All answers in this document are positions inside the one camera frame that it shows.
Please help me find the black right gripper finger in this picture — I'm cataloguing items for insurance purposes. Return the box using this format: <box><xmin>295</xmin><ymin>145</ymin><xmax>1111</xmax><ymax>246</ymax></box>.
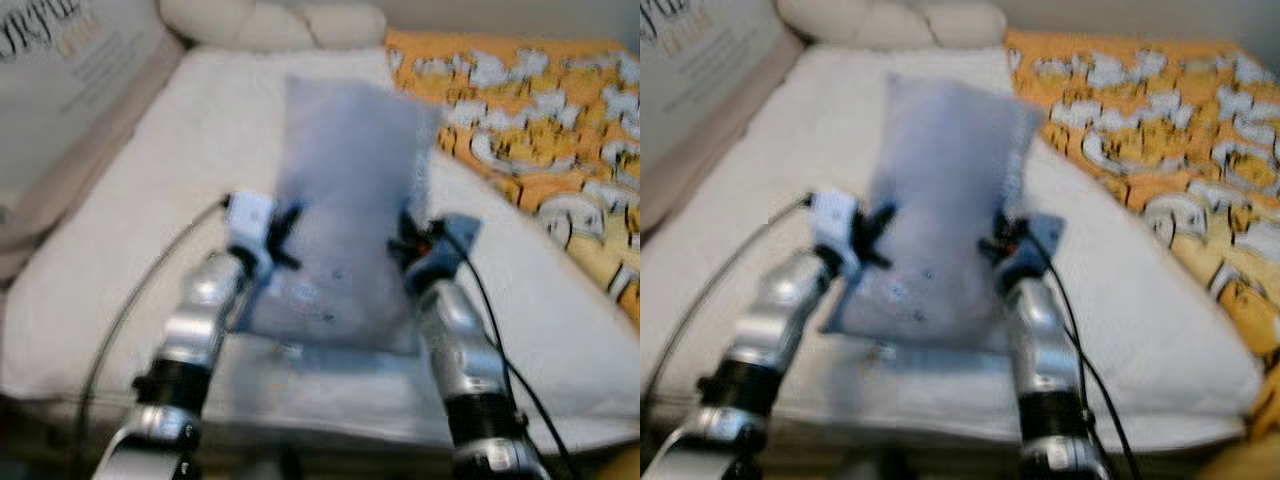
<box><xmin>979</xmin><ymin>209</ymin><xmax>1005</xmax><ymax>267</ymax></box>
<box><xmin>389</xmin><ymin>210</ymin><xmax>421</xmax><ymax>271</ymax></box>

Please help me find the white mattress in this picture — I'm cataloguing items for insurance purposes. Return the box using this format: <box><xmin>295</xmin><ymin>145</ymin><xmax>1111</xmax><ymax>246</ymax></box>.
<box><xmin>0</xmin><ymin>44</ymin><xmax>641</xmax><ymax>453</ymax></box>
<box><xmin>640</xmin><ymin>44</ymin><xmax>1267</xmax><ymax>453</ymax></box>

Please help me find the orange yellow cartoon blanket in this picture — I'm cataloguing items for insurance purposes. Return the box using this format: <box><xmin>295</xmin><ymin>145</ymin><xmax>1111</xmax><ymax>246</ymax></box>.
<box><xmin>1004</xmin><ymin>29</ymin><xmax>1280</xmax><ymax>363</ymax></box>
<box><xmin>384</xmin><ymin>29</ymin><xmax>641</xmax><ymax>329</ymax></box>

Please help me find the beige cushioned headboard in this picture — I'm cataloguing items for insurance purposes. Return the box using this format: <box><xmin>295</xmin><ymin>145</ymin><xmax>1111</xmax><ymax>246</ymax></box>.
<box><xmin>158</xmin><ymin>0</ymin><xmax>390</xmax><ymax>54</ymax></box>
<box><xmin>774</xmin><ymin>0</ymin><xmax>1010</xmax><ymax>52</ymax></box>

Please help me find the grey printed board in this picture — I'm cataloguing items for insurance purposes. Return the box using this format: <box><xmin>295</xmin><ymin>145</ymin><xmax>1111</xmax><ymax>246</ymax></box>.
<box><xmin>640</xmin><ymin>0</ymin><xmax>793</xmax><ymax>203</ymax></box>
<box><xmin>0</xmin><ymin>0</ymin><xmax>173</xmax><ymax>213</ymax></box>

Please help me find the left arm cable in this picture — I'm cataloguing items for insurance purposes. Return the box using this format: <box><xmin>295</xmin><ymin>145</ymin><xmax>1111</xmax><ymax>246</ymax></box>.
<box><xmin>640</xmin><ymin>192</ymin><xmax>813</xmax><ymax>401</ymax></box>
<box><xmin>74</xmin><ymin>194</ymin><xmax>232</xmax><ymax>446</ymax></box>

